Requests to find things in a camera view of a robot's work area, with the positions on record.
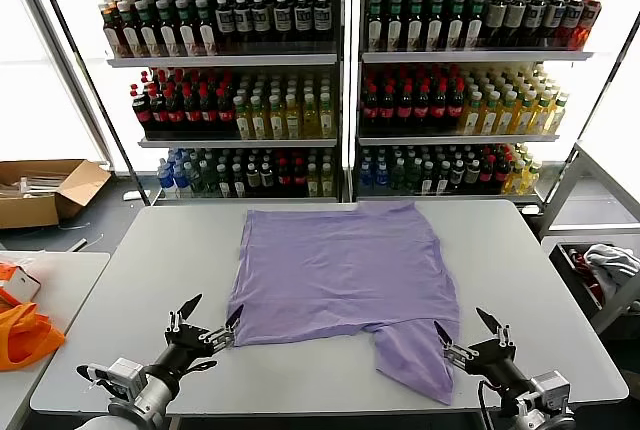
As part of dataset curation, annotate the black storage bin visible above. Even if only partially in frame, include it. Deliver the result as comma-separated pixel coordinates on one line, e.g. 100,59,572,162
548,242,640,324

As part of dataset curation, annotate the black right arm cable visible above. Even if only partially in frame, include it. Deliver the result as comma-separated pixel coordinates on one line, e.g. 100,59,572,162
477,378,501,430

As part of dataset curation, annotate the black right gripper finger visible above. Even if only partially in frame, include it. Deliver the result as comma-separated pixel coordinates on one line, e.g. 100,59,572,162
432,319,471,366
474,306,517,349

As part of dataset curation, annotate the grey metal shelf unit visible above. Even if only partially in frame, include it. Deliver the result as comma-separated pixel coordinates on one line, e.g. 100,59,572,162
69,0,351,206
349,0,631,206

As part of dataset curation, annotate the grey metal cart frame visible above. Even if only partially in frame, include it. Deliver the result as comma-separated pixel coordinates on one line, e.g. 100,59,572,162
537,139,640,336

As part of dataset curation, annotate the purple t-shirt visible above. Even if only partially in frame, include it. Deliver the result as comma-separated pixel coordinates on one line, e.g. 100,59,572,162
225,199,461,407

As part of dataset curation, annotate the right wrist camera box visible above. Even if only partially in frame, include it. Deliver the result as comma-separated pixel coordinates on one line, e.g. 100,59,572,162
532,371,571,404

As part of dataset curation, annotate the white orange carton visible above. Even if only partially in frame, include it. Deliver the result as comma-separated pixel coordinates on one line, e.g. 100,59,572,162
0,260,42,307

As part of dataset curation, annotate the red tea bottle white label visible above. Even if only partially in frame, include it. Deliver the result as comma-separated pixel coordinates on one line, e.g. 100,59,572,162
101,0,124,59
118,0,143,58

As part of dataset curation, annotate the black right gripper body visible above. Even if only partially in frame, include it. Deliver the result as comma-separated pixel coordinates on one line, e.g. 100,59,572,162
464,338,535,402

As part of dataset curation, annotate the white side table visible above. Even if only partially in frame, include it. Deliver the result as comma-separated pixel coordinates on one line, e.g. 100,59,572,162
0,251,112,430

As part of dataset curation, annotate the green drink bottle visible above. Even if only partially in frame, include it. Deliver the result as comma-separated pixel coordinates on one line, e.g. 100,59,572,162
389,158,406,192
199,159,217,196
187,162,204,196
405,158,421,194

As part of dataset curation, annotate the black slanted pole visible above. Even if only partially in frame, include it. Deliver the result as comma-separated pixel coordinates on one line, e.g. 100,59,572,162
541,17,640,206
24,0,152,206

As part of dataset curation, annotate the red garment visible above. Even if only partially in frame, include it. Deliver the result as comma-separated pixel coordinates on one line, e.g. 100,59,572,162
567,247,609,301

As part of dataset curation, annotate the dark tea bottle green band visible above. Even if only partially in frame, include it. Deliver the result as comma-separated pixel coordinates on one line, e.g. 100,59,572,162
405,0,424,51
464,0,484,51
425,0,445,51
174,0,199,57
155,0,180,57
135,0,162,58
385,0,404,51
367,0,384,51
194,0,218,56
446,0,465,51

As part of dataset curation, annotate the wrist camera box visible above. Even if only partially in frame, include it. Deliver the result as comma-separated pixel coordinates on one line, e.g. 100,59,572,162
532,371,571,404
102,357,147,394

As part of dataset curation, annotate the white grey garment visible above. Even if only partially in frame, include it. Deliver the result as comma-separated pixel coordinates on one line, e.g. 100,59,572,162
582,243,640,299

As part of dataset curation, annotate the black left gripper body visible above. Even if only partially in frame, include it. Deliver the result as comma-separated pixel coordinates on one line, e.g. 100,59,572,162
152,325,219,387

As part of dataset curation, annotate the dark bottle black white label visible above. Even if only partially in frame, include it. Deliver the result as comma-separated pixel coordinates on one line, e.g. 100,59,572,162
250,0,272,54
272,0,294,54
312,0,332,54
293,0,314,54
232,0,254,54
214,0,236,54

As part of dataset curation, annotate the brown cardboard box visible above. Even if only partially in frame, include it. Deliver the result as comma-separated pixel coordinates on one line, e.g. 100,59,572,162
0,158,112,230

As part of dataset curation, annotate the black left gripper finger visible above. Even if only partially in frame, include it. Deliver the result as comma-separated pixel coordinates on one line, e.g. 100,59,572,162
207,303,246,352
168,292,204,334

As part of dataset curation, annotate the dark bottle blue label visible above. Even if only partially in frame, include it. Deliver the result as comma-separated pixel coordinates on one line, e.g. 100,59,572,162
559,0,585,49

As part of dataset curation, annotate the white packing material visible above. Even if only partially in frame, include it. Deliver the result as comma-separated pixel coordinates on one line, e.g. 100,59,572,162
0,175,69,197

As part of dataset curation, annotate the red drink bottle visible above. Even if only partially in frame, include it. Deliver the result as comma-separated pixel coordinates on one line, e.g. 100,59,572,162
574,0,604,51

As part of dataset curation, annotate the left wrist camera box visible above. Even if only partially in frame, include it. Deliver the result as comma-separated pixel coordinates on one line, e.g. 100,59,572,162
102,357,147,394

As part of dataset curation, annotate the orange fabric bag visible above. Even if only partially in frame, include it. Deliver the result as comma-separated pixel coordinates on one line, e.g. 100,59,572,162
0,302,67,372

